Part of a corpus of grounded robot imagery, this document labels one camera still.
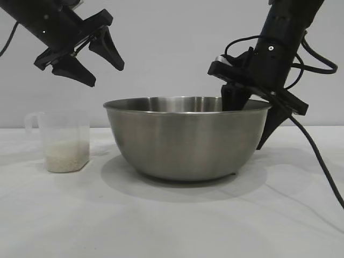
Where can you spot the stainless steel mixing bowl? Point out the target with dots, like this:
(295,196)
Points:
(182,145)

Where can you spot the clear plastic measuring cup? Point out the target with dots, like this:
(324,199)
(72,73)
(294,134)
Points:
(64,126)

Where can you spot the white rice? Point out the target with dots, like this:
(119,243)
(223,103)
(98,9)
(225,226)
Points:
(67,157)

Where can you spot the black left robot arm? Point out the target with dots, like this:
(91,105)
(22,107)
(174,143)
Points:
(16,10)

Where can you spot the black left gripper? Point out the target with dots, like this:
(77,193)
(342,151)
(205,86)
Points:
(57,32)

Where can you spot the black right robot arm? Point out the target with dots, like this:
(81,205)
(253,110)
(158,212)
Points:
(290,16)

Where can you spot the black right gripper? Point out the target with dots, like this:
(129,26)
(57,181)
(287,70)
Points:
(268,70)

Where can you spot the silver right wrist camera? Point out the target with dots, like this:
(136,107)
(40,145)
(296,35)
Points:
(224,59)

